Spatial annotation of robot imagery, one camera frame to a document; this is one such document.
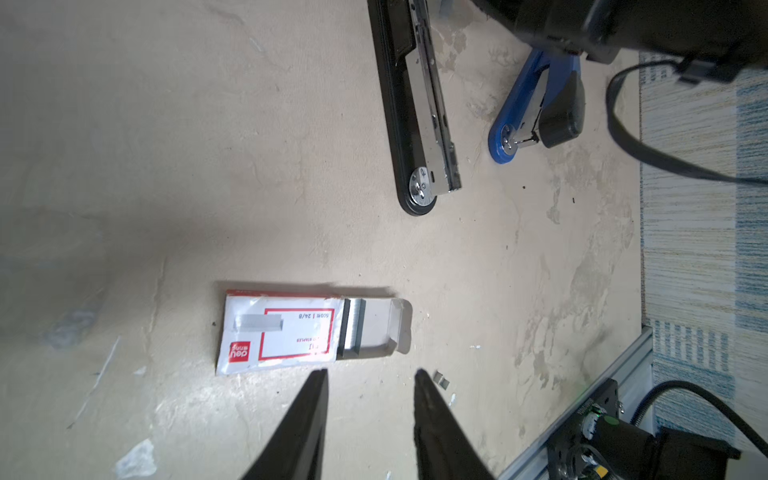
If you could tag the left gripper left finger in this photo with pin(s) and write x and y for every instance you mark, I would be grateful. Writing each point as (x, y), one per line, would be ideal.
(295, 450)

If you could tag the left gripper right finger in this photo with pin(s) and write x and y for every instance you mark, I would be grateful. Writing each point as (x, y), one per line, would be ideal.
(442, 449)

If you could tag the red white staple box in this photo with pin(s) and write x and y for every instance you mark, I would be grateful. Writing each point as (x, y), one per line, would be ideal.
(268, 330)

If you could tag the black stapler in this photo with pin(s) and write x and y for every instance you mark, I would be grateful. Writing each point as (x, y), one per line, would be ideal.
(423, 154)

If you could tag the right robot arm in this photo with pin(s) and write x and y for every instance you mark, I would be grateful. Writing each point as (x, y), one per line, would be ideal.
(716, 40)

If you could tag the small loose staple piece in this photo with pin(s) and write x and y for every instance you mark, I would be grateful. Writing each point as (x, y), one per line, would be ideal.
(440, 380)

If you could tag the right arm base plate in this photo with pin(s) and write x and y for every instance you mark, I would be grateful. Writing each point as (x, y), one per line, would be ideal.
(567, 453)

